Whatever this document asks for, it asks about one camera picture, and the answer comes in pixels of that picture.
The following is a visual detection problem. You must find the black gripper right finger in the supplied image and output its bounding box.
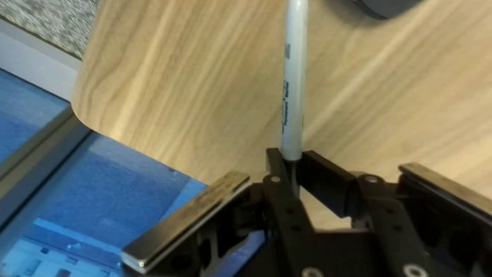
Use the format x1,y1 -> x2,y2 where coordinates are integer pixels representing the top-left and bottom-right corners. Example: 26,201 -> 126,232
400,163 -> 492,218

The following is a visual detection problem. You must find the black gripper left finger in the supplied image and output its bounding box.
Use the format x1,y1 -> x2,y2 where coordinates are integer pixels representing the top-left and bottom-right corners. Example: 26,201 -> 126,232
121,170 -> 251,274

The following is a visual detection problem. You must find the grey black marker pen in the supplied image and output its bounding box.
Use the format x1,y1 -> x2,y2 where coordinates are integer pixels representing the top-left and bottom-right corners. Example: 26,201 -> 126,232
280,0 -> 309,161

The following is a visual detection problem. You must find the black computer mouse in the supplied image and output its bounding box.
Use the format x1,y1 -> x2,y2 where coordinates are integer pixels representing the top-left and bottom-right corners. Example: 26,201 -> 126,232
349,0 -> 423,20

